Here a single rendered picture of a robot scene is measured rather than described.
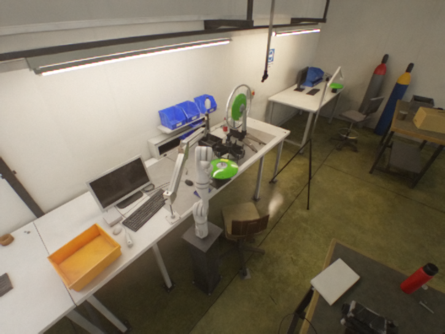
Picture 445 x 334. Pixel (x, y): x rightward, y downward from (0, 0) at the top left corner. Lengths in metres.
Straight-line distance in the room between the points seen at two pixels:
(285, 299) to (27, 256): 2.21
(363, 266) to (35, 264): 2.19
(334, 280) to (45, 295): 1.75
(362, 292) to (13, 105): 2.50
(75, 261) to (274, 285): 1.82
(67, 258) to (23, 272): 0.27
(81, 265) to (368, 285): 1.83
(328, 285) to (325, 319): 0.19
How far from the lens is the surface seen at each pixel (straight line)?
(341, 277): 1.56
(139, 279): 2.62
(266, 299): 2.44
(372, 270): 1.71
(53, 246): 2.00
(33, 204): 2.23
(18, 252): 2.14
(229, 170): 1.89
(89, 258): 1.78
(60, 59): 1.46
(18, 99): 1.96
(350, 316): 1.15
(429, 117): 3.97
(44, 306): 1.76
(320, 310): 1.45
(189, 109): 2.64
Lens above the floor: 2.27
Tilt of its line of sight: 38 degrees down
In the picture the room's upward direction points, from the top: straight up
